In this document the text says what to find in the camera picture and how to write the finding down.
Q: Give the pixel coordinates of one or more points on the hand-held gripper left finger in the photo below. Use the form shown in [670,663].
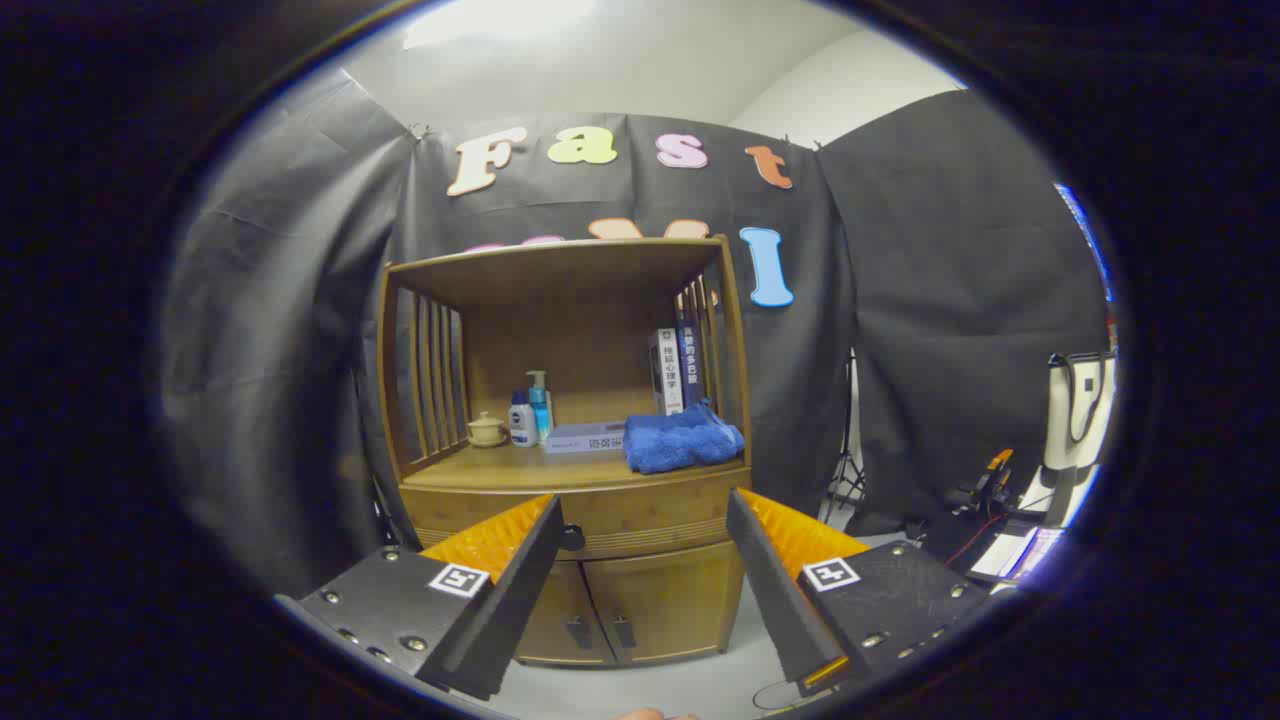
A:
[520,610]

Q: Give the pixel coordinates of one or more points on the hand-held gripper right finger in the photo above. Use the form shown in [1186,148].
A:
[780,600]

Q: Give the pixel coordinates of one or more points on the black round drawer knob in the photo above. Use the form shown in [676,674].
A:
[572,538]

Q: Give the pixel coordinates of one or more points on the wooden drawer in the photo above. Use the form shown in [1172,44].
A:
[640,515]

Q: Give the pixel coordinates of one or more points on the wooden cabinet door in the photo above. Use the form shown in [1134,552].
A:
[555,620]
[680,600]

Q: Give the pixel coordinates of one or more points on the wooden countertop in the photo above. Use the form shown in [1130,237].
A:
[520,468]

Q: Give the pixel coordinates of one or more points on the wooden cabinet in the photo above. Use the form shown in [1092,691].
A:
[590,340]

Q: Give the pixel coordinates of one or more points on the black light stand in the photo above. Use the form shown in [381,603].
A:
[847,470]

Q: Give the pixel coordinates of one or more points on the black equipment case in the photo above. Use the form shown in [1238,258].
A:
[940,530]

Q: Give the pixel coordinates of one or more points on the beige lidded teacup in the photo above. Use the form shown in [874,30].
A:
[487,430]

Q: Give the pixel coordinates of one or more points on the grey lying book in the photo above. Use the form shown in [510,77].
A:
[585,438]

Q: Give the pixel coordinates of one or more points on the white bottle with blue cap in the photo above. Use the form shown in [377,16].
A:
[522,425]

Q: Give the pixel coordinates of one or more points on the blue folded towel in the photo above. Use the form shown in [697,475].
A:
[680,440]

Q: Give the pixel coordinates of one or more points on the blue pump bottle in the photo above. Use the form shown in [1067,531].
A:
[541,410]

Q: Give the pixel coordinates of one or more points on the white paper sheets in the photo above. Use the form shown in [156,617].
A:
[1010,552]

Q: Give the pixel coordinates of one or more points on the white standing book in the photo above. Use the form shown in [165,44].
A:
[668,375]

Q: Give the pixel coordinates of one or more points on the orange and black tool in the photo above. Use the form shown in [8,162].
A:
[995,465]

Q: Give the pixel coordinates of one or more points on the dark blue standing book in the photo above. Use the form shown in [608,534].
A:
[692,360]

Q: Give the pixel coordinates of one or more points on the white tote bag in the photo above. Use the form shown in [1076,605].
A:
[1080,420]

